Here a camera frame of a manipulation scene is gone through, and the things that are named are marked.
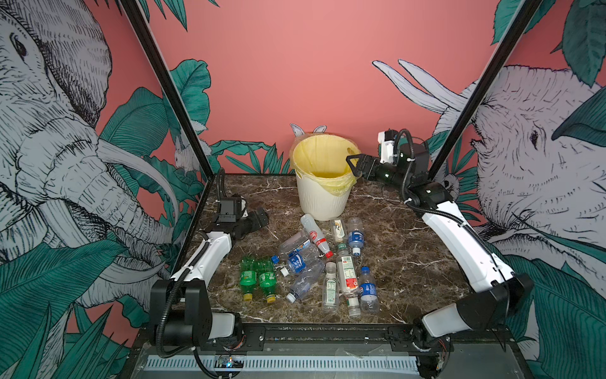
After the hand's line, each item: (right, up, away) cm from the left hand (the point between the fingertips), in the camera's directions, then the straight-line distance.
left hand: (260, 216), depth 88 cm
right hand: (+33, +20, -18) cm, 42 cm away
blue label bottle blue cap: (+39, -26, -9) cm, 47 cm away
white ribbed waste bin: (+23, +4, +5) cm, 24 cm away
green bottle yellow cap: (-3, -21, -6) cm, 22 cm away
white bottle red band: (+21, -8, +5) cm, 23 cm away
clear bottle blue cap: (+16, -16, -2) cm, 23 cm away
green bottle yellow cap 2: (+4, -22, -6) cm, 23 cm away
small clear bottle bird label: (+31, -6, +5) cm, 32 cm away
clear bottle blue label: (+38, -8, +5) cm, 39 cm away
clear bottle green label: (+26, -25, -10) cm, 38 cm away
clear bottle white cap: (+17, -25, -1) cm, 30 cm away
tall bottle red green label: (+33, -20, -6) cm, 39 cm away
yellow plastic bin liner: (+24, +24, +14) cm, 36 cm away
